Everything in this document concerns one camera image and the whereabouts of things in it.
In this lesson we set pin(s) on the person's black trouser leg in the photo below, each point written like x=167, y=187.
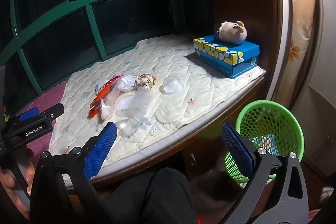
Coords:
x=157, y=200

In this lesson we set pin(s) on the beige plush toy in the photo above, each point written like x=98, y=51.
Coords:
x=232, y=31

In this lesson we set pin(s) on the dark wooden side panel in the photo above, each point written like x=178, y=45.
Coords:
x=236, y=3

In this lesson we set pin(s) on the white wardrobe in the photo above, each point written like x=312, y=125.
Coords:
x=323, y=108

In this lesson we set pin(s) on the purple mat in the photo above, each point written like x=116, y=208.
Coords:
x=50, y=98

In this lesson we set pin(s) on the brown wooden cabinet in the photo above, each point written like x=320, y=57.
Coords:
x=210, y=134

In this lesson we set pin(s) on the pink floral bedding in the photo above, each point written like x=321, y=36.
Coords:
x=326, y=192

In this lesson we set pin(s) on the small orange wrapper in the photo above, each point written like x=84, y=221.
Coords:
x=155, y=79

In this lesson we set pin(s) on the colourful plastic packet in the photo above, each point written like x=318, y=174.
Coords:
x=262, y=141

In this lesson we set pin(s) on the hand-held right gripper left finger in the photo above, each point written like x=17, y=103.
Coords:
x=101, y=150

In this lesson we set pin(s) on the blue dotted shoe box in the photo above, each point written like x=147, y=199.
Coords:
x=231, y=58

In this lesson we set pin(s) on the clear plastic container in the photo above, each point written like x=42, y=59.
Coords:
x=131, y=126

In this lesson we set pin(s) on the small white plastic lid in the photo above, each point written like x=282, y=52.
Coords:
x=127, y=81

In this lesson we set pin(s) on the paper wad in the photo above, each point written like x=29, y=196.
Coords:
x=143, y=81

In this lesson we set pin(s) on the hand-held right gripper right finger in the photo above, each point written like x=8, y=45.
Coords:
x=237, y=150

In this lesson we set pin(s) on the clear plastic dome lid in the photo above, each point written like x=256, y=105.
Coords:
x=171, y=85

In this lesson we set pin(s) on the green plastic mesh basket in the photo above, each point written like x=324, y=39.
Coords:
x=273, y=119

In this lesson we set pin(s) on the clear plastic cup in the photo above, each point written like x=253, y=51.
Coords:
x=143, y=103

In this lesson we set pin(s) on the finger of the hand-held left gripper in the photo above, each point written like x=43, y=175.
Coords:
x=53, y=111
x=29, y=113

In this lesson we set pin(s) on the white quilted mat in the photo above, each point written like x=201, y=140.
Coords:
x=183, y=82

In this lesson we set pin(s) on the green window frame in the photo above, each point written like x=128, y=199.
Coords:
x=90, y=29

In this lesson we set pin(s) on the person's left hand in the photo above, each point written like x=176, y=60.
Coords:
x=8, y=187

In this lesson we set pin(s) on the orange snack wrapper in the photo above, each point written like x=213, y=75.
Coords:
x=101, y=98

